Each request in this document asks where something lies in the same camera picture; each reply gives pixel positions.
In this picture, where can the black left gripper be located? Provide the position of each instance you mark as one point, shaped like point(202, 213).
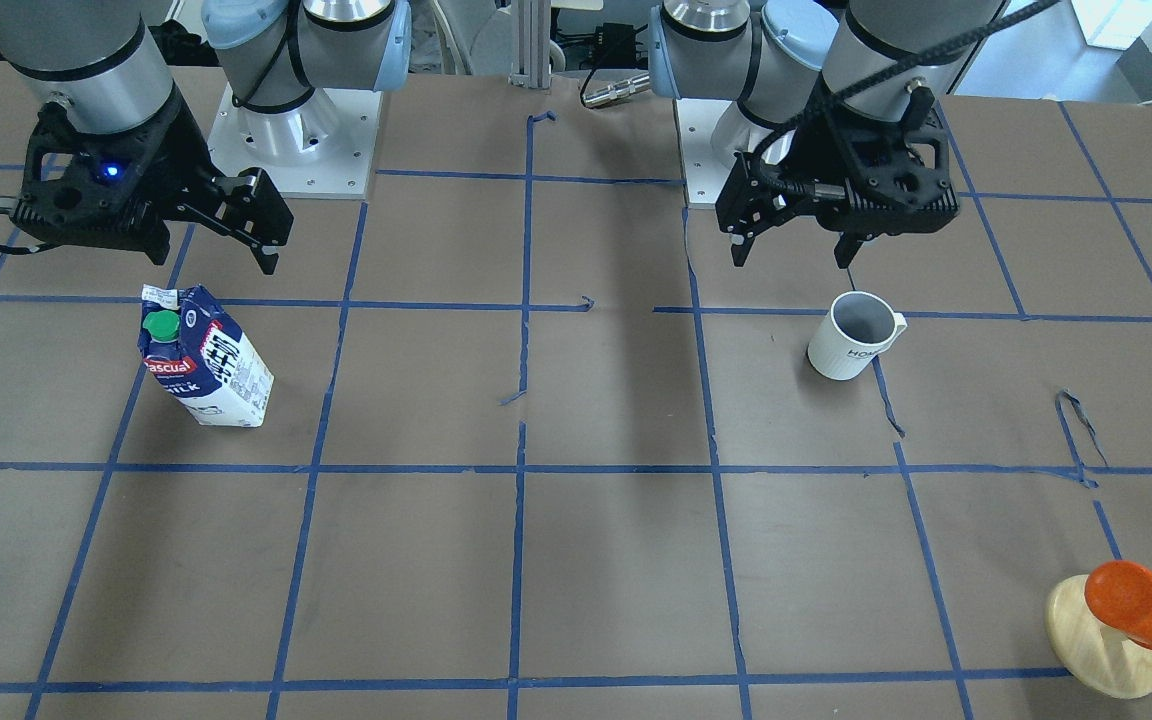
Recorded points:
point(794, 152)

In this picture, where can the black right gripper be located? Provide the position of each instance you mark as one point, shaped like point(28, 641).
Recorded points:
point(183, 150)

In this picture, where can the white ribbed HOME mug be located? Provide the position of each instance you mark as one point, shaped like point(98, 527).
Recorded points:
point(858, 327)

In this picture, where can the blue white milk carton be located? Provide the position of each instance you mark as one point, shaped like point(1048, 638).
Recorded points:
point(198, 353)

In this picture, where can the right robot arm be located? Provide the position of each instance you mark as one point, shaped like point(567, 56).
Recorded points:
point(100, 61)

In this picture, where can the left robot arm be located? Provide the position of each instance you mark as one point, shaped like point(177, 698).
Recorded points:
point(785, 62)

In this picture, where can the orange mug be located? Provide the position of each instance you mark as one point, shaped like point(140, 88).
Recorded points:
point(1119, 594)

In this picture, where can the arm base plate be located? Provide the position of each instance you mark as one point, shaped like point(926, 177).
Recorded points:
point(710, 133)
point(322, 150)

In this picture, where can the aluminium frame post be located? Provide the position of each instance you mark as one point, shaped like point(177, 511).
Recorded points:
point(530, 63)

